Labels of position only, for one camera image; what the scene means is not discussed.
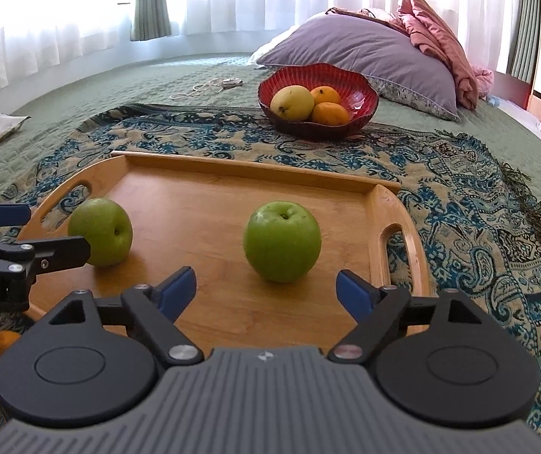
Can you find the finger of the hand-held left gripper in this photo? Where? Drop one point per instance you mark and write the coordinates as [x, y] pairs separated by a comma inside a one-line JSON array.
[[1, 214], [57, 250]]

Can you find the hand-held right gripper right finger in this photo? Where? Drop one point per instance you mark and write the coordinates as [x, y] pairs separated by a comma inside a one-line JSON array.
[[350, 293]]

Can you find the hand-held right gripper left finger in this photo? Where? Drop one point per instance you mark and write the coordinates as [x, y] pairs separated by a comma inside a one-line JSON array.
[[178, 292]]

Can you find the green apple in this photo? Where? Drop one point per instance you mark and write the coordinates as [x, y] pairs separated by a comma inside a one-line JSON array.
[[282, 241], [102, 229]]

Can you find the wooden tray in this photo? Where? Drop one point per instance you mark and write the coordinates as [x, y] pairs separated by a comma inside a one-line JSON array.
[[204, 208]]

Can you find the paisley patterned blanket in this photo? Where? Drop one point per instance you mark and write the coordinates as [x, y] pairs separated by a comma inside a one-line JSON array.
[[464, 208]]

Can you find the green quilted bedspread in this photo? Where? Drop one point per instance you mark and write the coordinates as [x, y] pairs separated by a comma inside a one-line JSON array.
[[109, 85]]

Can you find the orange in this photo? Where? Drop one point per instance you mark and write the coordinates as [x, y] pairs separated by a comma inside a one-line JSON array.
[[329, 114], [326, 94]]

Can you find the red ribbed bowl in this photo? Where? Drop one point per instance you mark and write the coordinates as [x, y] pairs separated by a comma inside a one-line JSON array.
[[360, 99]]

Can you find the yellow mango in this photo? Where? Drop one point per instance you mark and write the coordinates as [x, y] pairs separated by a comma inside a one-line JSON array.
[[291, 102]]

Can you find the floral pillow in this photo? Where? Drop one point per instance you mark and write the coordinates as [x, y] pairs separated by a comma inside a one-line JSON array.
[[417, 99]]

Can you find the purple pillow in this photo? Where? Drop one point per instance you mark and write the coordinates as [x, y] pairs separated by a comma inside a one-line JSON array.
[[369, 47]]

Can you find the white pillow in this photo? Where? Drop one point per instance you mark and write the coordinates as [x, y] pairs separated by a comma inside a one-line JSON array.
[[268, 49]]

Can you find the wooden cabinet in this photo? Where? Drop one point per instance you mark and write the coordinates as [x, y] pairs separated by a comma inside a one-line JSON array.
[[511, 87]]

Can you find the green curtain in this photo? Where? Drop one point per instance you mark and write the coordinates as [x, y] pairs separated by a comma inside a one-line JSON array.
[[151, 0], [525, 19]]

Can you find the pink quilt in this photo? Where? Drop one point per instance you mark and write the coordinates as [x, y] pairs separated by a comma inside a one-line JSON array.
[[440, 38]]

